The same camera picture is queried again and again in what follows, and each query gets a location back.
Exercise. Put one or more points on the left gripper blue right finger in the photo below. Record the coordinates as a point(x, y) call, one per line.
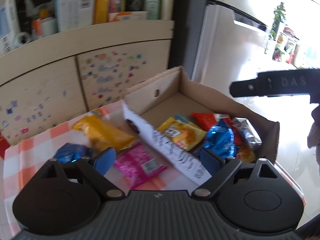
point(211, 162)

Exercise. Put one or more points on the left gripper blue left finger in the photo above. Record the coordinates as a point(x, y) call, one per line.
point(104, 161)

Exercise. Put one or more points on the long yellow snack bag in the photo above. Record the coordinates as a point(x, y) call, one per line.
point(102, 134)

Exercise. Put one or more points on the dark blue foil snack bag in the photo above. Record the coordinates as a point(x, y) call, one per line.
point(69, 153)

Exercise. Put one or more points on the pink snack packet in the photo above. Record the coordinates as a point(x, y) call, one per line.
point(138, 166)

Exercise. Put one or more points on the blue snack packet in box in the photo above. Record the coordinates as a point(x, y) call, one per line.
point(220, 140)

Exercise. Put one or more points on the yellow snack packet in box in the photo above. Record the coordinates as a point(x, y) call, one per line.
point(183, 135)

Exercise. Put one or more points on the red snack packet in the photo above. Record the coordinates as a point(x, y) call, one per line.
point(205, 120)

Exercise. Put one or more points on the silver foil snack packet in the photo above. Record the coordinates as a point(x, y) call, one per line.
point(248, 132)

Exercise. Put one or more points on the green potted plant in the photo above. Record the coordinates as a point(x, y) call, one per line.
point(279, 17)

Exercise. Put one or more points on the cardboard box with white flap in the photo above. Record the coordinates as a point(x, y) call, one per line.
point(172, 114)

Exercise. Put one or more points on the orange white checkered tablecloth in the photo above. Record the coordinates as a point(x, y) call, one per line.
point(166, 217)

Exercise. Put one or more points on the white refrigerator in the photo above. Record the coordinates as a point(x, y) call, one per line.
point(233, 34)

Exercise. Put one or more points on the beige cabinet with stickers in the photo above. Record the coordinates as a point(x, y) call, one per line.
point(59, 77)

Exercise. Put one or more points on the red box on floor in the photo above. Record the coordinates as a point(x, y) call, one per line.
point(4, 145)

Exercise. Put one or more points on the orange book on shelf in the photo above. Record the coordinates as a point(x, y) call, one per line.
point(101, 11)

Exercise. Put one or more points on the white box on shelf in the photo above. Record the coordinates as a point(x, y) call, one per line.
point(72, 14)

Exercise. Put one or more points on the green bottle on shelf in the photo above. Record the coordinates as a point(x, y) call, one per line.
point(153, 9)

